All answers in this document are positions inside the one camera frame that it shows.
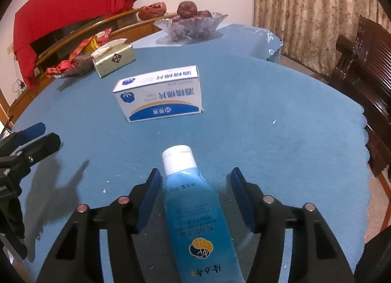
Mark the light blue patterned tablecloth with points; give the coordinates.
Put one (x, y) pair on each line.
(244, 41)

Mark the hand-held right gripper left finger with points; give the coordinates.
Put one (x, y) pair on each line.
(149, 200)

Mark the black television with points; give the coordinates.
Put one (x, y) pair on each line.
(58, 35)

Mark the blue bottle white cap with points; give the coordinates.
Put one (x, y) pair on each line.
(195, 215)

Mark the dark wooden armchair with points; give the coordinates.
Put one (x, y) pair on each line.
(360, 57)

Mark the red bag with dark contents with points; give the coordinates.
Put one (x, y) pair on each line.
(152, 11)

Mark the wooden television cabinet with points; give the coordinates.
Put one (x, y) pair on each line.
(140, 31)

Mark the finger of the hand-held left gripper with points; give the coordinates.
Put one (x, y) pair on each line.
(33, 131)
(45, 145)

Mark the gold green tissue box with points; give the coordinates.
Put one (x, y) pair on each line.
(116, 61)

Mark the glass candy dish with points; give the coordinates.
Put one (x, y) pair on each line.
(81, 67)

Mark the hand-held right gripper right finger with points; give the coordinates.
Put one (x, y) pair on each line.
(244, 200)

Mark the white and blue box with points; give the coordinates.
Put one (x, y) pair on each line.
(158, 99)

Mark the blue felt tablecloth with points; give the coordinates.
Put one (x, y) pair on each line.
(244, 102)

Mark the beige floral curtain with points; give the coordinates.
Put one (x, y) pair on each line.
(305, 11)

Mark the glass fruit bowl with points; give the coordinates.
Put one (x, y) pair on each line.
(189, 30)

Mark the red apple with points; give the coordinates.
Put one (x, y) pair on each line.
(206, 14)
(186, 9)

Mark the pile of red candy packets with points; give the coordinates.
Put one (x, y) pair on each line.
(76, 57)

